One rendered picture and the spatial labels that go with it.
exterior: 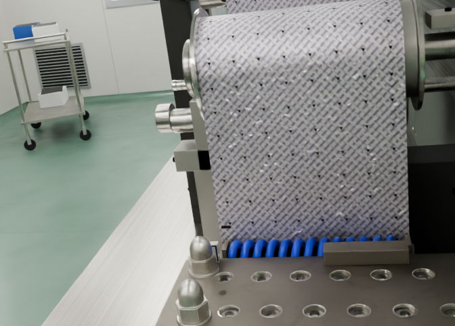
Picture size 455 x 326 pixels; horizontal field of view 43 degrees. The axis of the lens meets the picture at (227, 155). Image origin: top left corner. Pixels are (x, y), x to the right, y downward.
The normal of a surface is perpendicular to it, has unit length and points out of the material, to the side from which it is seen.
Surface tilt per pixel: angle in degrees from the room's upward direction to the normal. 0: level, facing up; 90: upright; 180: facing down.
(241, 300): 0
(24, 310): 0
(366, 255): 90
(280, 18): 28
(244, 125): 90
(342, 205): 90
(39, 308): 0
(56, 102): 90
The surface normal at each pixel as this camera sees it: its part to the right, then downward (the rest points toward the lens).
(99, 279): -0.12, -0.94
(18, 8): -0.17, 0.33
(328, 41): -0.21, -0.10
